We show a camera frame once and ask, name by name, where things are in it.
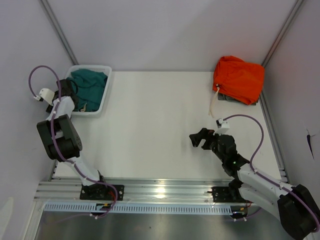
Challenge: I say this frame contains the aluminium frame post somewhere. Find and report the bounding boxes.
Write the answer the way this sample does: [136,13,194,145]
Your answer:
[38,0,79,65]
[261,0,308,68]

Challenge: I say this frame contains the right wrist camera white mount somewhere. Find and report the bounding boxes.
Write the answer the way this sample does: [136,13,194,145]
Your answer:
[215,118,230,135]

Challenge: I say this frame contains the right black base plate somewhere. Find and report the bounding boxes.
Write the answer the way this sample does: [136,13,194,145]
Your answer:
[211,186,246,203]

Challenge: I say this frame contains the right aluminium frame post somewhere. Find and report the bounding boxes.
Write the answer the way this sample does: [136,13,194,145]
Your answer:
[261,0,308,68]

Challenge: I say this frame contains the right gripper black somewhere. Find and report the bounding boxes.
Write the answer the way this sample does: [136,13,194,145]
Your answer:
[189,128,226,163]

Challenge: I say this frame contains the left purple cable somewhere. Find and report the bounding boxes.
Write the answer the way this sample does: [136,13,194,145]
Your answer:
[28,65,118,221]

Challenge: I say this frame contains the left aluminium frame post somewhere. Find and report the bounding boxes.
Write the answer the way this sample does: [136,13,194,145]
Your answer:
[38,0,79,65]

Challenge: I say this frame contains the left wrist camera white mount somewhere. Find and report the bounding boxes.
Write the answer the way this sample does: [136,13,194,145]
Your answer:
[33,88,55,106]

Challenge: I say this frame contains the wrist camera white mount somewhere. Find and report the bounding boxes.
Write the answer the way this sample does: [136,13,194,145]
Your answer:
[215,118,230,135]
[33,88,55,106]

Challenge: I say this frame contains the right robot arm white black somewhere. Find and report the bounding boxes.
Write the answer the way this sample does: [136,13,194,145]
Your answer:
[189,128,320,240]

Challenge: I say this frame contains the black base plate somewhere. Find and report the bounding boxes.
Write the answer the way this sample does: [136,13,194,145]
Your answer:
[79,183,116,201]
[211,186,246,203]

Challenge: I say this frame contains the white plastic basket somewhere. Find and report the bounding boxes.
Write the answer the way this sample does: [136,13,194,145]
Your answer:
[65,65,112,118]

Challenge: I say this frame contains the grey folded shorts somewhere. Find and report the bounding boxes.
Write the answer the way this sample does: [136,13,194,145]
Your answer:
[217,93,259,106]

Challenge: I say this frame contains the white slotted cable duct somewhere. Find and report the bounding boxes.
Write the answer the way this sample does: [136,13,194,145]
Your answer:
[44,202,233,216]

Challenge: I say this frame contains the teal green shorts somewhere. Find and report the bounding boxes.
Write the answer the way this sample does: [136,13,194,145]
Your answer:
[67,68,108,112]

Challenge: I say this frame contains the orange folded shorts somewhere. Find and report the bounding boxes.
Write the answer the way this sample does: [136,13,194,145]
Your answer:
[212,55,265,105]

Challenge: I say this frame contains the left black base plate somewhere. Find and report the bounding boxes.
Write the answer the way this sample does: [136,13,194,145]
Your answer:
[79,183,116,201]

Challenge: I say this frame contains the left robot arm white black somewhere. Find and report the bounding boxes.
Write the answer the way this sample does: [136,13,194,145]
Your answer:
[36,79,109,200]

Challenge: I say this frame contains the aluminium mounting rail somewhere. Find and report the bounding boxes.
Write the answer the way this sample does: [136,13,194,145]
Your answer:
[33,177,230,205]

